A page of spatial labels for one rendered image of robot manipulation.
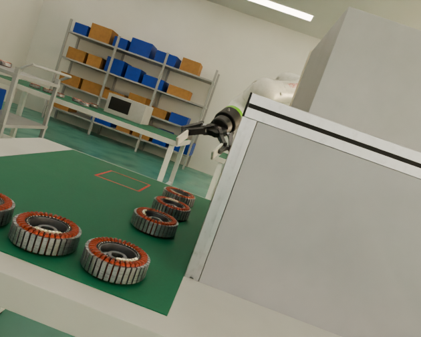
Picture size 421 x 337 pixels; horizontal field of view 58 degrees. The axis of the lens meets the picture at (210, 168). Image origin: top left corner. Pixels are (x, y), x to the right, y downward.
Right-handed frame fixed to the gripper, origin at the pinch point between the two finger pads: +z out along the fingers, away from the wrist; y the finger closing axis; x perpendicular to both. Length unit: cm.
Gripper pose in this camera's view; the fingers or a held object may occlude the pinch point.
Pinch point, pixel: (195, 147)
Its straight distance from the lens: 125.3
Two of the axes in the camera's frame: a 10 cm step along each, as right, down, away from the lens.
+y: -8.7, -3.6, 3.4
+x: 1.1, -8.1, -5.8
